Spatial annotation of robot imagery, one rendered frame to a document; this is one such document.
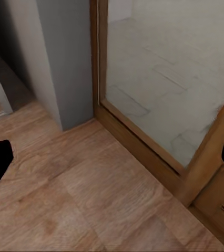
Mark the door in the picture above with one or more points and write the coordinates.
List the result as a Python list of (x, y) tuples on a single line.
[(158, 88)]

